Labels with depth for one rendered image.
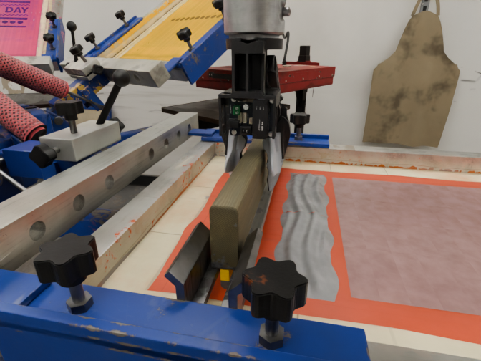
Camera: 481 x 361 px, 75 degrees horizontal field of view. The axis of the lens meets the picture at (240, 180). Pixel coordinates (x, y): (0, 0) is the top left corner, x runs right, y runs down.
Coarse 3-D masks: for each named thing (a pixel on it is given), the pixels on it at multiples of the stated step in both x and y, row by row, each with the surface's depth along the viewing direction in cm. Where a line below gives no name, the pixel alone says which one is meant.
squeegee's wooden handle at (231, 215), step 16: (256, 144) 49; (240, 160) 42; (256, 160) 42; (240, 176) 37; (256, 176) 40; (224, 192) 33; (240, 192) 33; (256, 192) 41; (224, 208) 30; (240, 208) 31; (256, 208) 43; (224, 224) 31; (240, 224) 32; (224, 240) 32; (240, 240) 32; (224, 256) 32
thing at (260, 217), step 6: (264, 192) 48; (270, 192) 48; (264, 198) 46; (270, 198) 47; (264, 204) 45; (258, 210) 43; (264, 210) 43; (258, 216) 41; (264, 216) 42; (258, 222) 40; (264, 222) 42; (252, 228) 39
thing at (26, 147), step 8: (24, 144) 56; (32, 144) 56; (8, 152) 53; (16, 152) 53; (24, 152) 52; (96, 152) 52; (8, 160) 54; (16, 160) 53; (24, 160) 53; (56, 160) 52; (80, 160) 51; (8, 168) 55; (16, 168) 54; (24, 168) 54; (32, 168) 53; (40, 168) 53; (64, 168) 52; (24, 176) 54; (32, 176) 54; (40, 176) 54
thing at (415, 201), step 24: (288, 168) 69; (216, 192) 58; (336, 192) 58; (360, 192) 58; (384, 192) 58; (408, 192) 58; (432, 192) 58; (456, 192) 58; (480, 192) 58; (336, 216) 49; (360, 216) 49; (384, 216) 49; (408, 216) 49; (432, 216) 49; (456, 216) 49; (480, 216) 49
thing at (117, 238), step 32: (192, 160) 63; (288, 160) 73; (320, 160) 72; (352, 160) 70; (384, 160) 69; (416, 160) 68; (448, 160) 66; (480, 160) 65; (160, 192) 49; (128, 224) 41; (384, 352) 24; (416, 352) 24
